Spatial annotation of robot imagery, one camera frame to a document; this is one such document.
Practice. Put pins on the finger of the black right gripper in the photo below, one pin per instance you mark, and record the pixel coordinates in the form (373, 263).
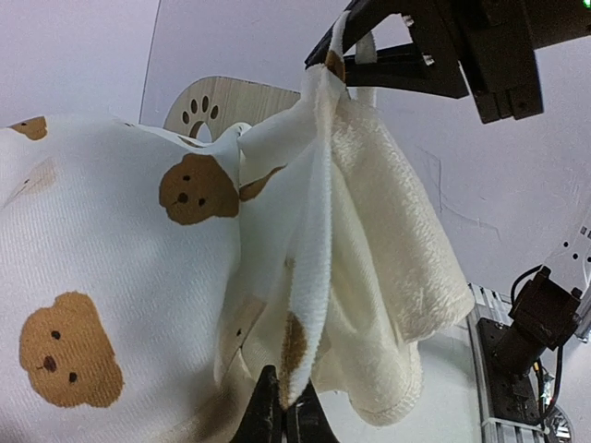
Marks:
(341, 27)

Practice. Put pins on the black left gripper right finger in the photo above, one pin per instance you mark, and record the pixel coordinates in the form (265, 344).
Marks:
(307, 422)

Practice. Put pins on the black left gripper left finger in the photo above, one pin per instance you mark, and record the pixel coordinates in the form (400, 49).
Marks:
(262, 420)

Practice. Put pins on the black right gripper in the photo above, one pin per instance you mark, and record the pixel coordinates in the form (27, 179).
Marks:
(490, 41)

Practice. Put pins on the wooden pet bed frame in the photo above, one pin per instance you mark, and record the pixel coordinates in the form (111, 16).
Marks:
(209, 105)

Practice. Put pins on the bear print cushion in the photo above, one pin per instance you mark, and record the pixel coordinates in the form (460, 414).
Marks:
(148, 277)

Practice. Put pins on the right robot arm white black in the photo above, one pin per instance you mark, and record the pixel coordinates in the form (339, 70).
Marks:
(546, 298)

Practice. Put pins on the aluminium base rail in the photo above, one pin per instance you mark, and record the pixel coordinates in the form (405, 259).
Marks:
(508, 403)

